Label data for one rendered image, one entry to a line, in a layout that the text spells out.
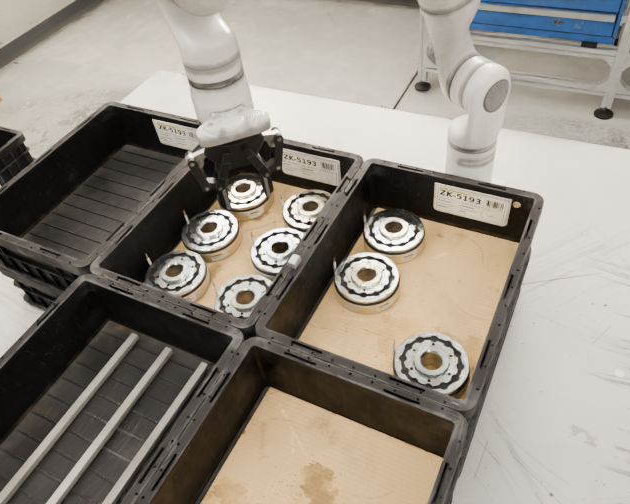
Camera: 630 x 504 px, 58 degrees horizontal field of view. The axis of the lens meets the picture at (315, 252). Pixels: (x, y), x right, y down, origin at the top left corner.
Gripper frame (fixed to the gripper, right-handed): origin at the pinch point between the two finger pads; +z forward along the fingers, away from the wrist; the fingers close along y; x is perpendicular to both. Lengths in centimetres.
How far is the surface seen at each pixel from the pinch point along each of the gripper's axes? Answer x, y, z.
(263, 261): 1.1, 0.1, 14.2
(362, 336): 19.3, -10.0, 17.2
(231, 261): -4.1, 5.1, 17.2
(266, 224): -10.4, -3.0, 17.1
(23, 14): -326, 79, 81
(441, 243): 7.0, -29.4, 17.1
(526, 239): 19.5, -35.7, 7.1
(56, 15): -340, 63, 91
